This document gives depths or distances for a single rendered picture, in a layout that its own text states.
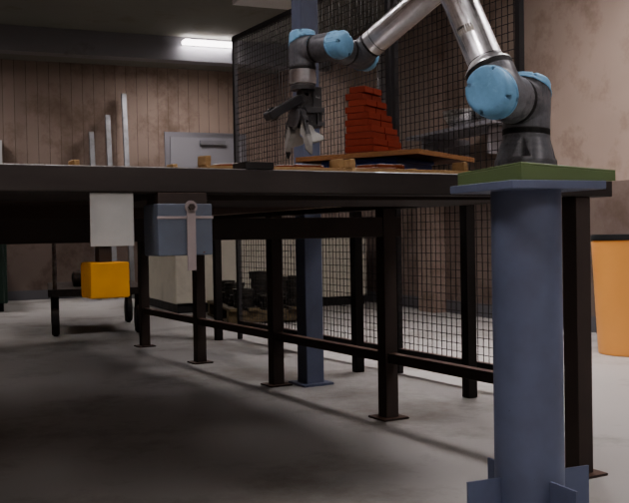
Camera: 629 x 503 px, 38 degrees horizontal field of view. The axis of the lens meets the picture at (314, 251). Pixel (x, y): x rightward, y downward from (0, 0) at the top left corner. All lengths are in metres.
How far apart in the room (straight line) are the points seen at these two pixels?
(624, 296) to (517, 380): 3.45
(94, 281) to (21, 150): 10.06
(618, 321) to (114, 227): 4.05
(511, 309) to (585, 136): 4.92
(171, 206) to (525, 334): 0.89
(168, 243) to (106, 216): 0.15
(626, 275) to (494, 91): 3.59
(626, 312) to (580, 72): 2.23
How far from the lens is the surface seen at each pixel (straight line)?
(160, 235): 2.10
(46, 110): 12.17
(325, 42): 2.50
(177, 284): 9.07
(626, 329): 5.68
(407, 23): 2.54
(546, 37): 7.56
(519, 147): 2.25
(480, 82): 2.16
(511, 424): 2.27
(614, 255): 5.65
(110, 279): 2.06
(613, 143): 6.86
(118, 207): 2.09
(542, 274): 2.23
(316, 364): 4.59
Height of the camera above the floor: 0.75
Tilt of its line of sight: 1 degrees down
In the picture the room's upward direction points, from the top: 1 degrees counter-clockwise
